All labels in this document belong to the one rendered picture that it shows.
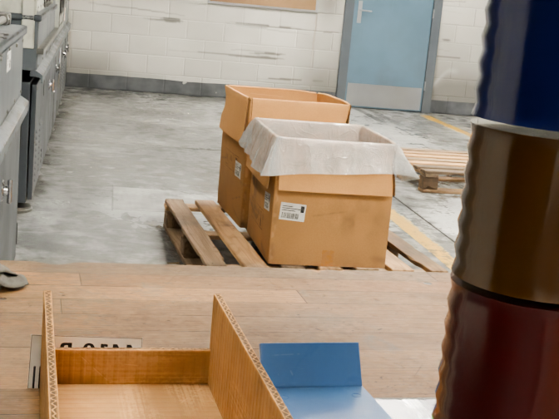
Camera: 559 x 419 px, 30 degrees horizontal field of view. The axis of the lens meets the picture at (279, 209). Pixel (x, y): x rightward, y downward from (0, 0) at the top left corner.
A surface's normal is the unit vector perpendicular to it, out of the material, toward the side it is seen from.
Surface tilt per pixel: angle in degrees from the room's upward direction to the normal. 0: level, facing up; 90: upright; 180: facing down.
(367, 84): 90
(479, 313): 76
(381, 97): 90
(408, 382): 0
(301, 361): 60
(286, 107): 87
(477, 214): 104
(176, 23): 90
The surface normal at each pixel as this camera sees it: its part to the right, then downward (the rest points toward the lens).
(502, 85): -0.80, -0.21
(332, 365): 0.29, -0.29
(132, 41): 0.17, 0.22
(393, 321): 0.09, -0.97
